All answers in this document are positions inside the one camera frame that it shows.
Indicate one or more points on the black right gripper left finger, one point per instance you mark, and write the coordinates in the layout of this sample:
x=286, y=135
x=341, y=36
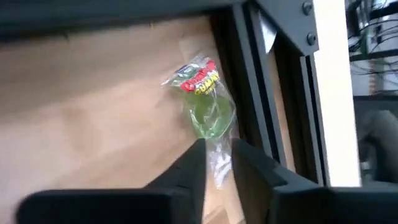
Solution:
x=155, y=202

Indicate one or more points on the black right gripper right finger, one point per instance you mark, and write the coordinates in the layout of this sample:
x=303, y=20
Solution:
x=295, y=205

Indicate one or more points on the black aluminium table frame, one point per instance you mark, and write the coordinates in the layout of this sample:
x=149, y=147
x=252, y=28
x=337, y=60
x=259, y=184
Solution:
x=248, y=77

